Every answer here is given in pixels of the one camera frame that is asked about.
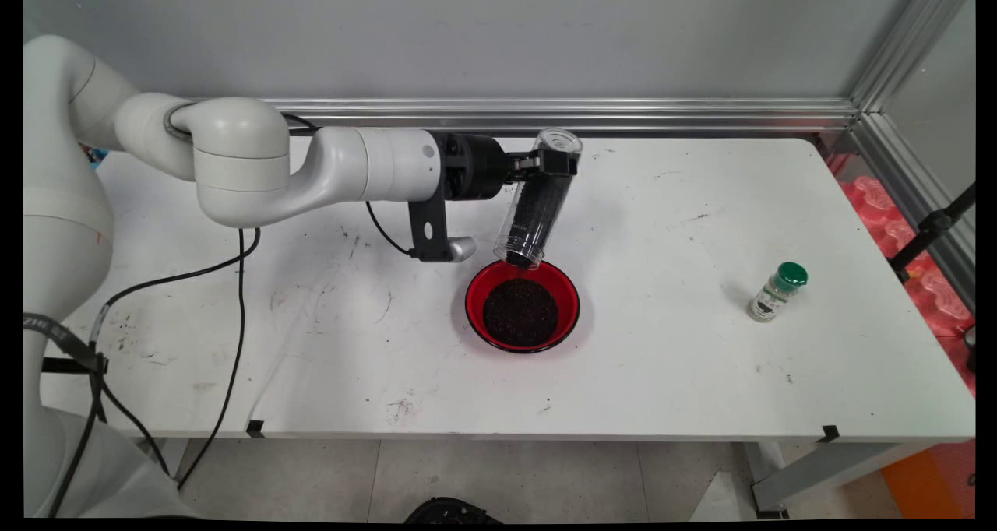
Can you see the red bubble wrap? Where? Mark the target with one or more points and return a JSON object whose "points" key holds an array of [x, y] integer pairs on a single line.
{"points": [[880, 204]]}

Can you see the long aluminium frame rail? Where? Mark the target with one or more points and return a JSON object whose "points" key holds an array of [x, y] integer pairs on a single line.
{"points": [[701, 114]]}

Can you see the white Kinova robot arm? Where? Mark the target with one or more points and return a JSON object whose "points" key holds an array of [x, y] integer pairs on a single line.
{"points": [[249, 173]]}

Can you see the black round object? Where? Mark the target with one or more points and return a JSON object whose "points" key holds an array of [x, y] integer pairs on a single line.
{"points": [[970, 348]]}

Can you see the black seeds heap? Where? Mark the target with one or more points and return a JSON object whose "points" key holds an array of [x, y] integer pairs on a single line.
{"points": [[520, 313]]}

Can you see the grey metal table leg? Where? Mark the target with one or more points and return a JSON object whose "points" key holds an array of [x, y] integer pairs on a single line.
{"points": [[167, 457], [826, 469]]}

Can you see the short aluminium frame rail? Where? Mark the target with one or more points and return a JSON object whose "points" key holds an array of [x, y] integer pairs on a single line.
{"points": [[919, 196]]}

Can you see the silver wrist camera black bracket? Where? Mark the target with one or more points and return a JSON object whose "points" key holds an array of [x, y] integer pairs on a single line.
{"points": [[432, 231]]}

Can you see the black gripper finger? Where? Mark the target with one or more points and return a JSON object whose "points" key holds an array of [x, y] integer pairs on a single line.
{"points": [[557, 163]]}

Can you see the clear plastic jar black seeds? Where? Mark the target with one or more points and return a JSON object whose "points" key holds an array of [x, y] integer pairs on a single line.
{"points": [[533, 219]]}

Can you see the red bowl black rim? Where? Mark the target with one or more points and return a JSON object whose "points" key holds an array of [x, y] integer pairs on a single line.
{"points": [[487, 290]]}

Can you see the aluminium frame upright post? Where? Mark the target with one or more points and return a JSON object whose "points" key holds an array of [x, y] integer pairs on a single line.
{"points": [[911, 40]]}

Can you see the orange box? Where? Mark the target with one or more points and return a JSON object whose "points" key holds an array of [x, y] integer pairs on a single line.
{"points": [[931, 480]]}

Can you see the green capped spice bottle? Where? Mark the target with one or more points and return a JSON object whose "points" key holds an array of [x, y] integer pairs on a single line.
{"points": [[775, 293]]}

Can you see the black object on floor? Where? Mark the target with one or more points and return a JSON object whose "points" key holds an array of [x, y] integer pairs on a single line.
{"points": [[452, 511]]}

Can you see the black stand pole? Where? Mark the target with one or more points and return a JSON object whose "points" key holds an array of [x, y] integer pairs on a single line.
{"points": [[935, 223]]}

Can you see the black tape piece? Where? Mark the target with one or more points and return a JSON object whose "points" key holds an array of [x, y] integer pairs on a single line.
{"points": [[255, 428], [829, 434]]}

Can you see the blue bubble wrap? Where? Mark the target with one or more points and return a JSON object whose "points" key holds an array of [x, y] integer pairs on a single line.
{"points": [[97, 157]]}

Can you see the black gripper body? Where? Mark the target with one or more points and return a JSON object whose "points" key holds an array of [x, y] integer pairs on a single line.
{"points": [[471, 165]]}

